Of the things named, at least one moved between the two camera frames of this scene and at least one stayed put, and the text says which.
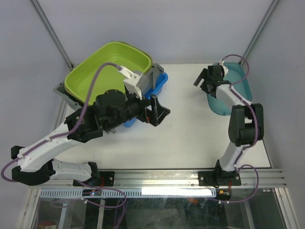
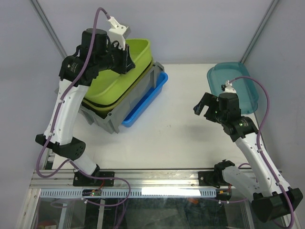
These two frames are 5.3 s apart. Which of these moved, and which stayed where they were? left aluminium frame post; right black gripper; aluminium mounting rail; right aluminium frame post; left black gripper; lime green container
Moved: lime green container; left black gripper; right black gripper
Stayed: left aluminium frame post; aluminium mounting rail; right aluminium frame post
